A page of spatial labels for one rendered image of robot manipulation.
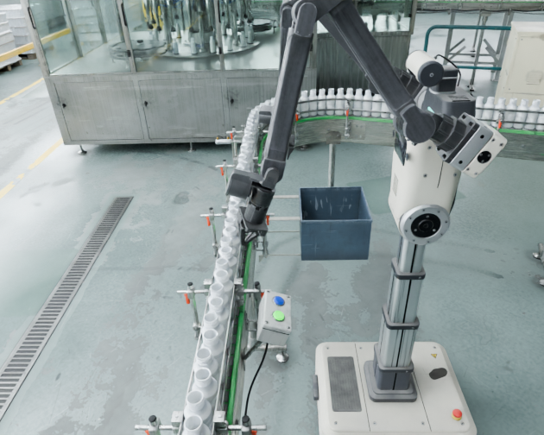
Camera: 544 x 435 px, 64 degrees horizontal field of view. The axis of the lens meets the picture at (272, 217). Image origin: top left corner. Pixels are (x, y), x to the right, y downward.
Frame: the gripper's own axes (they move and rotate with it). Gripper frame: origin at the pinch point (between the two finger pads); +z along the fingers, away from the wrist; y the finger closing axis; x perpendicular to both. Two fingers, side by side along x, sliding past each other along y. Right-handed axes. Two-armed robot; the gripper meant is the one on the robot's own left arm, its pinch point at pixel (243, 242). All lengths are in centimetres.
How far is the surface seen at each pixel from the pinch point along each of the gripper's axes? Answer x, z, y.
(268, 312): 6.2, 9.8, 17.7
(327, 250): 61, 33, -42
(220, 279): -4.6, 11.3, 3.7
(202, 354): -13.4, 12.9, 28.6
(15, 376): -65, 168, -75
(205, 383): -14.4, 11.5, 37.6
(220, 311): -6.4, 12.3, 15.2
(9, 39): -201, 267, -920
